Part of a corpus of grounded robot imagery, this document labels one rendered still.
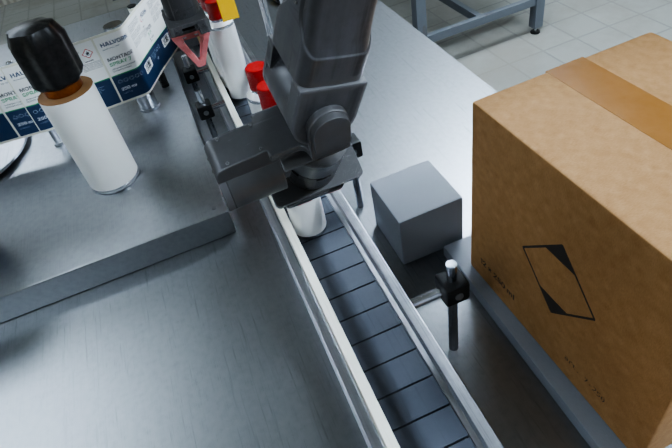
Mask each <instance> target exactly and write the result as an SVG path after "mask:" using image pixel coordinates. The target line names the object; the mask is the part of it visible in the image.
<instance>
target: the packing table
mask: <svg viewBox="0 0 672 448"><path fill-rule="evenodd" d="M439 1H441V2H443V3H444V4H446V5H447V6H449V7H451V8H452V9H454V10H455V11H457V12H459V13H460V14H462V15H464V16H465V17H467V18H468V19H467V20H464V21H461V22H459V23H456V24H453V25H450V26H447V27H445V28H442V29H439V30H436V31H433V32H430V33H428V34H427V18H426V0H411V9H412V23H413V27H415V28H416V29H417V30H418V31H420V32H421V33H422V34H424V35H425V36H426V37H427V38H429V39H430V40H431V41H433V42H436V41H438V40H441V39H444V38H447V37H449V36H452V35H455V34H458V33H461V32H463V31H466V30H469V29H472V28H474V27H477V26H480V25H483V24H485V23H488V22H491V21H494V20H497V19H499V18H502V17H505V16H508V15H510V14H513V13H516V12H519V11H522V10H524V9H527V8H530V16H529V26H530V27H531V28H533V29H532V30H531V31H530V33H531V34H534V35H535V34H539V33H540V30H539V29H537V28H540V27H542V26H543V17H544V7H545V0H520V1H518V2H515V3H512V4H509V5H506V6H504V7H501V8H498V9H495V10H492V11H489V12H487V13H484V14H480V13H479V12H477V11H475V10H474V9H472V8H470V7H468V6H467V5H465V4H463V3H462V2H460V1H458V0H439Z"/></svg>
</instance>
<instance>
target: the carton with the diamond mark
mask: <svg viewBox="0 0 672 448"><path fill-rule="evenodd" d="M471 264H472V266H473V267H474V268H475V269H476V270H477V272H478V273H479V274H480V275H481V276H482V278H483V279H484V280H485V281H486V282H487V283H488V285H489V286H490V287H491V288H492V289H493V291H494V292H495V293H496V294H497V295H498V296H499V298H500V299H501V300H502V301H503V302H504V303H505V305H506V306H507V307H508V308H509V309H510V311H511V312H512V313H513V314H514V315H515V316H516V318H517V319H518V320H519V321H520V322H521V324H522V325H523V326H524V327H525V328H526V329H527V331H528V332H529V333H530V334H531V335H532V337H533V338H534V339H535V340H536V341H537V342H538V344H539V345H540V346H541V347H542V348H543V349H544V351H545V352H546V353H547V354H548V355H549V357H550V358H551V359H552V360H553V361H554V362H555V364H556V365H557V366H558V367H559V368H560V370H561V371H562V372H563V373H564V374H565V375H566V377H567V378H568V379H569V380H570V381H571V383H572V384H573V385H574V386H575V387H576V388H577V390H578V391H579V392H580V393H581V394H582V395H583V397H584V398H585V399H586V400H587V401H588V403H589V404H590V405H591V406H592V407H593V408H594V410H595V411H596V412H597V413H598V414H599V416H600V417H601V418H602V419H603V420H604V421H605V423H606V424H607V425H608V426H609V427H610V429H611V430H612V431H613V432H614V433H615V434H616V436H617V437H618V438H619V439H620V440H621V441H622V443H623V444H624V445H625V446H626V447H627V448H665V447H667V446H669V445H671V444H672V41H670V40H668V39H666V38H664V37H661V36H659V35H657V34H655V33H652V32H649V33H646V34H644V35H641V36H639V37H636V38H634V39H631V40H629V41H626V42H624V43H621V44H618V45H616V46H613V47H611V48H608V49H606V50H603V51H601V52H598V53H596V54H593V55H590V56H588V57H585V58H584V57H580V58H578V59H575V60H573V61H570V62H568V63H565V64H563V65H560V66H557V67H555V68H552V69H550V70H547V71H545V74H542V75H540V76H537V77H535V78H532V79H530V80H527V81H524V82H522V83H519V84H517V85H514V86H512V87H509V88H507V89H504V90H502V91H499V92H497V93H494V94H491V95H489V96H486V97H484V98H481V99H479V100H476V101H474V102H473V111H472V214H471Z"/></svg>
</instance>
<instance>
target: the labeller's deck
mask: <svg viewBox="0 0 672 448"><path fill-rule="evenodd" d="M163 71H164V74H165V76H166V78H167V81H168V83H169V86H168V87H167V88H162V87H161V84H160V81H159V79H158V81H157V82H156V84H155V86H154V88H153V89H152V90H153V92H154V95H155V97H156V99H157V100H159V101H160V106H159V108H157V109H156V110H154V111H152V112H149V113H142V112H140V111H139V104H138V102H137V100H136V99H134V100H132V101H129V102H126V103H124V104H121V105H118V106H115V107H113V108H110V109H108V111H109V113H110V115H111V116H112V118H113V120H114V122H115V124H116V126H117V128H118V130H119V132H120V134H121V136H122V137H123V139H124V141H125V143H126V145H127V147H128V149H129V151H130V153H131V155H132V157H133V158H134V160H135V162H136V164H137V165H138V167H139V174H138V176H137V178H136V180H135V181H134V182H133V183H132V184H131V185H129V186H128V187H126V188H125V189H123V190H121V191H119V192H116V193H112V194H97V193H95V192H93V191H92V190H91V188H90V185H89V184H88V182H87V180H86V179H85V177H84V176H83V174H82V172H81V171H80V169H79V167H78V166H77V164H76V163H75V161H74V159H73V158H72V156H71V155H70V153H69V151H68V150H67V148H66V146H65V145H64V144H63V145H62V146H59V147H55V146H54V140H53V139H52V137H51V135H50V134H49V132H48V131H47V132H43V133H40V134H36V135H33V136H29V137H28V138H27V142H26V144H25V146H24V148H23V150H22V152H21V153H20V155H19V156H18V157H17V158H16V160H15V161H14V162H13V163H12V164H11V165H10V166H9V167H8V168H7V169H6V170H4V171H3V172H2V173H1V174H0V323H2V322H5V321H7V320H10V319H12V318H15V317H18V316H20V315H23V314H25V313H28V312H30V311H33V310H36V309H38V308H41V307H43V306H46V305H49V304H51V303H54V302H56V301H59V300H61V299H64V298H67V297H69V296H72V295H74V294H77V293H80V292H82V291H85V290H87V289H90V288H92V287H95V286H98V285H100V284H103V283H105V282H108V281H111V280H113V279H116V278H118V277H121V276H123V275H126V274H129V273H131V272H134V271H136V270H139V269H142V268H144V267H147V266H149V265H152V264H154V263H157V262H160V261H162V260H165V259H167V258H170V257H173V256H175V255H178V254H180V253H183V252H185V251H188V250H191V249H193V248H196V247H198V246H201V245H204V244H206V243H209V242H211V241H214V240H216V239H219V238H222V237H224V236H227V235H229V234H232V233H235V232H236V228H235V225H234V223H233V220H232V217H231V214H230V212H229V209H228V207H227V206H226V201H225V199H224V197H222V193H221V189H220V187H219V185H218V182H217V180H216V178H215V175H214V173H212V168H211V165H210V163H209V161H208V160H207V155H206V153H205V150H204V145H205V143H204V140H203V138H202V135H201V132H200V130H199V127H198V124H197V121H196V119H195V116H194V113H193V110H192V108H191V105H190V102H189V99H188V97H187V94H186V91H185V88H184V86H183V83H182V80H181V77H180V75H179V72H178V69H177V67H176V64H175V61H174V58H173V57H172V58H171V60H170V61H169V63H168V64H167V66H166V67H165V69H164V70H163Z"/></svg>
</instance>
